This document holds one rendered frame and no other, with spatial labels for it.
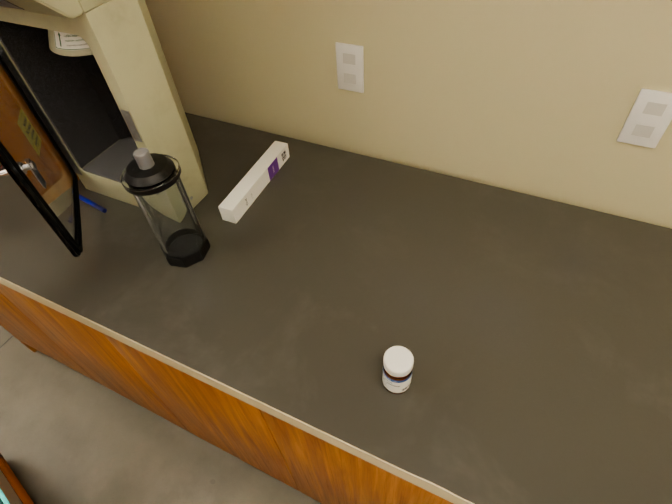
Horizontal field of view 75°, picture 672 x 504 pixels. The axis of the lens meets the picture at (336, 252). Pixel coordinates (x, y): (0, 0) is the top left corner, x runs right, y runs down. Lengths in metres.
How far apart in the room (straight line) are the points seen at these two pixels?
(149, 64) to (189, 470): 1.36
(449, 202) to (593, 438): 0.56
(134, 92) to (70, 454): 1.46
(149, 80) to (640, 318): 1.03
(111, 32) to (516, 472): 0.97
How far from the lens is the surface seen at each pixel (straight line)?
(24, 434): 2.19
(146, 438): 1.94
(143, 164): 0.88
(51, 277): 1.15
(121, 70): 0.94
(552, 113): 1.07
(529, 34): 1.00
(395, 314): 0.87
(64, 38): 1.03
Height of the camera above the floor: 1.67
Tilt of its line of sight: 49 degrees down
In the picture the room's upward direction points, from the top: 5 degrees counter-clockwise
